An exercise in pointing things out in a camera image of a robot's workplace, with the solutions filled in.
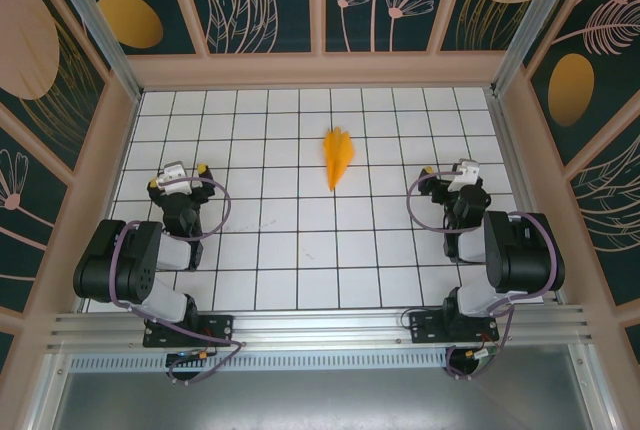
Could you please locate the yellow cloth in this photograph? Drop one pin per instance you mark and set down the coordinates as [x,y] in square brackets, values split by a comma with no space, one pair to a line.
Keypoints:
[337,155]

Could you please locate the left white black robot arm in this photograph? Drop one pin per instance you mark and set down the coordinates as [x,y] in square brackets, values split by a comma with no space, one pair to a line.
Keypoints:
[125,260]

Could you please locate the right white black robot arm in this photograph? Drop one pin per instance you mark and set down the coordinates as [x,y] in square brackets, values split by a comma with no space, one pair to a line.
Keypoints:
[520,255]

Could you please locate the white grid board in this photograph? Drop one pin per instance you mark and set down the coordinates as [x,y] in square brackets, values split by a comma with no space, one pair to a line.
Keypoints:
[280,275]

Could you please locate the orange power connector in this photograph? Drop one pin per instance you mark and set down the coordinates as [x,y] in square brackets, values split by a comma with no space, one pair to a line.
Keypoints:
[472,354]
[200,355]

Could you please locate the grey metal panel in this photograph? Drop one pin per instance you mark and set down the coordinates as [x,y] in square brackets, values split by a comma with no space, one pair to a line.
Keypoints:
[320,400]

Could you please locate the aluminium side rail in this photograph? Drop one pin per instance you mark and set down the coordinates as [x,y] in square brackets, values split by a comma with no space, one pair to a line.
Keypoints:
[520,150]

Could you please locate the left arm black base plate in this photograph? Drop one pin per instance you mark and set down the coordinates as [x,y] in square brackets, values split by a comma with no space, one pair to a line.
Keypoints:
[220,330]

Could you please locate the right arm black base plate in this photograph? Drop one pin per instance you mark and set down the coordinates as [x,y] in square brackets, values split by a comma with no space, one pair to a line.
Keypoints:
[425,327]

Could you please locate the aluminium frame post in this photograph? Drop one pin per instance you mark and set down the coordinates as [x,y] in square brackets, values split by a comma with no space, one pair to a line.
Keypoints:
[535,20]
[95,25]

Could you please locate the long aluminium mounting rail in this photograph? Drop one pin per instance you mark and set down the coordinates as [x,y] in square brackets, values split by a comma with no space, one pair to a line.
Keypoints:
[320,325]

